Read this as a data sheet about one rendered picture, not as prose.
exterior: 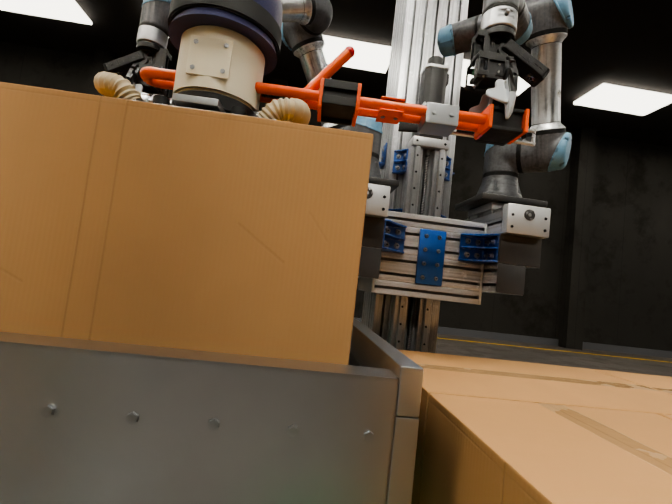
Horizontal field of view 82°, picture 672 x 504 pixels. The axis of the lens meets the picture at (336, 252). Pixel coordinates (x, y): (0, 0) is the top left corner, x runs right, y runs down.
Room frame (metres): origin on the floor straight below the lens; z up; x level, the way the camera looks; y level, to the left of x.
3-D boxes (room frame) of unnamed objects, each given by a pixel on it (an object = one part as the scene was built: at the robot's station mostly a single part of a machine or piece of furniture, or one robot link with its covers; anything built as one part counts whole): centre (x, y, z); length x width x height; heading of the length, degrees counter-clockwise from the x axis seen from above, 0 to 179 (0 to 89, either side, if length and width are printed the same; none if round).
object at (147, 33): (1.03, 0.57, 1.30); 0.08 x 0.08 x 0.05
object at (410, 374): (0.83, -0.08, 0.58); 0.70 x 0.03 x 0.06; 5
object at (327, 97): (0.79, 0.03, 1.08); 0.10 x 0.08 x 0.06; 3
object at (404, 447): (0.83, -0.08, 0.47); 0.70 x 0.03 x 0.15; 5
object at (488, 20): (0.81, -0.30, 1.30); 0.08 x 0.08 x 0.05
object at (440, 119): (0.80, -0.18, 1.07); 0.07 x 0.07 x 0.04; 3
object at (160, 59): (1.03, 0.56, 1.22); 0.09 x 0.08 x 0.12; 93
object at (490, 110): (0.81, -0.32, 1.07); 0.08 x 0.07 x 0.05; 93
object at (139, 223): (0.79, 0.27, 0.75); 0.60 x 0.40 x 0.40; 94
